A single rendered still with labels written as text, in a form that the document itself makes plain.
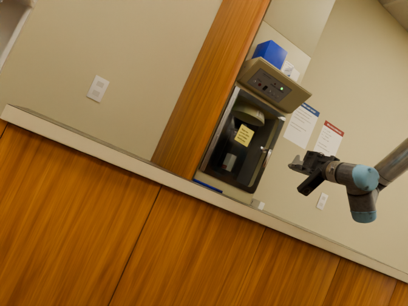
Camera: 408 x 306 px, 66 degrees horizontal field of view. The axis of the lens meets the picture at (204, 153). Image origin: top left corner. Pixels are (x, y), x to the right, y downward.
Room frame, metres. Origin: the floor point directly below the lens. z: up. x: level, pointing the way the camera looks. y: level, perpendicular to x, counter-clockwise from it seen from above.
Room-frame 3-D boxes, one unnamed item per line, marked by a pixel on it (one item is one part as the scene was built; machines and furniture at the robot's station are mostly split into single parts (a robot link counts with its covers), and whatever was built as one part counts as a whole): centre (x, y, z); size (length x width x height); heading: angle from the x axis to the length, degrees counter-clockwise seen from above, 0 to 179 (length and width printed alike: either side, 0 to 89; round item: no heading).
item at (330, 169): (1.06, -0.43, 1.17); 0.08 x 0.05 x 0.08; 115
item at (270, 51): (1.32, -0.09, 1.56); 0.10 x 0.10 x 0.09; 26
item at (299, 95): (1.36, -0.17, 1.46); 0.32 x 0.11 x 0.10; 116
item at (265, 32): (1.53, -0.09, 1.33); 0.32 x 0.25 x 0.77; 116
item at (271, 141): (1.41, -0.15, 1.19); 0.30 x 0.01 x 0.40; 115
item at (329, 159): (1.13, -0.40, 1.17); 0.12 x 0.08 x 0.09; 25
